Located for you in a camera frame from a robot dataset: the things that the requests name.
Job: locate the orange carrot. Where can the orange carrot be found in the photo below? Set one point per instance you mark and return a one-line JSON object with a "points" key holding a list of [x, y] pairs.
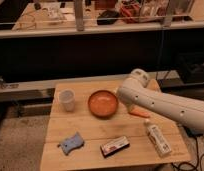
{"points": [[139, 113]]}

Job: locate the grey metal post left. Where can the grey metal post left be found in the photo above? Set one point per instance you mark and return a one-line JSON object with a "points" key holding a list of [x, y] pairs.
{"points": [[78, 10]]}

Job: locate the translucent plastic cup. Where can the translucent plastic cup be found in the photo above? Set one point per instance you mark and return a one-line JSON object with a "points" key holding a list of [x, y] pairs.
{"points": [[67, 99]]}

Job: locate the black power adapter box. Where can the black power adapter box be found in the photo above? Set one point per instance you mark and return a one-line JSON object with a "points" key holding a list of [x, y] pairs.
{"points": [[191, 132]]}

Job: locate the grey metal post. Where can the grey metal post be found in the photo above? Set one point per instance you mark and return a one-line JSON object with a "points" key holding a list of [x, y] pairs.
{"points": [[169, 13], [78, 10]]}

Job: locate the metal rail beam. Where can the metal rail beam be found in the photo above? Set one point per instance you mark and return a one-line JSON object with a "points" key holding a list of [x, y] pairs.
{"points": [[46, 88]]}

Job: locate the red tool on bench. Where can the red tool on bench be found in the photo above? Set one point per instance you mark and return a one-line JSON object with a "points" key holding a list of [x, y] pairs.
{"points": [[130, 13]]}

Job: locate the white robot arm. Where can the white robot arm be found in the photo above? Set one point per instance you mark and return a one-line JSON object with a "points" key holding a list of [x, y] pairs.
{"points": [[186, 111]]}

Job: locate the black bag on bench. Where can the black bag on bench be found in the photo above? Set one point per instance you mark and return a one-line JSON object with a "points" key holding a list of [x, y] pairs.
{"points": [[107, 17]]}

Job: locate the black and white box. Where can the black and white box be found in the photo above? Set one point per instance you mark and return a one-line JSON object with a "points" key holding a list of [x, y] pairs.
{"points": [[114, 146]]}

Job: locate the orange ceramic bowl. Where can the orange ceramic bowl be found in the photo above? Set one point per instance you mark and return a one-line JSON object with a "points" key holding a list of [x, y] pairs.
{"points": [[103, 103]]}

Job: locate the grey metal post right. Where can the grey metal post right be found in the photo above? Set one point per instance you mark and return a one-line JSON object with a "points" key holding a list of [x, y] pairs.
{"points": [[169, 13]]}

